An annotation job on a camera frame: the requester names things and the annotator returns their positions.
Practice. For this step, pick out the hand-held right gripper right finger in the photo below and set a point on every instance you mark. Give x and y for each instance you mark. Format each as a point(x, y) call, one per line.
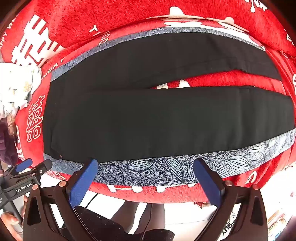
point(207, 183)

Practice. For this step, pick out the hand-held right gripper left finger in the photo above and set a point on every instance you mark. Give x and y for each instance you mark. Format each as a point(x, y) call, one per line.
point(83, 183)

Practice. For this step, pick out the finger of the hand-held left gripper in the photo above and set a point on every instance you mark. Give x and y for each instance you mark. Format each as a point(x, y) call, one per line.
point(42, 167)
point(22, 165)

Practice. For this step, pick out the black pants with grey leaf-print trim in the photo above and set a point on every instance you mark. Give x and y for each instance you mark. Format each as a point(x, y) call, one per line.
point(148, 118)

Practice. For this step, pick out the person's left hand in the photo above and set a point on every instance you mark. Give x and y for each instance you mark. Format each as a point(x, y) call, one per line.
point(10, 219)

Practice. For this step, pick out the purple cloth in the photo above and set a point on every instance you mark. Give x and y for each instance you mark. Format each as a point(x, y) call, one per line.
point(7, 143)

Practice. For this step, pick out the white printed bag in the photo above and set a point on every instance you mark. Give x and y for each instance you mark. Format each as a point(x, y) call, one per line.
point(229, 224)

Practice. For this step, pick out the person's leg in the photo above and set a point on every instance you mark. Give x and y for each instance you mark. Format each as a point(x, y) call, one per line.
point(129, 215)

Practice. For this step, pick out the white patterned cloth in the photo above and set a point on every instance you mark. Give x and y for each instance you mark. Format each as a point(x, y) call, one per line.
point(16, 85)

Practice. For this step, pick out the red blanket with white print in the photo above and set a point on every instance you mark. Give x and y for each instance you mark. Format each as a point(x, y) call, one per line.
point(76, 25)

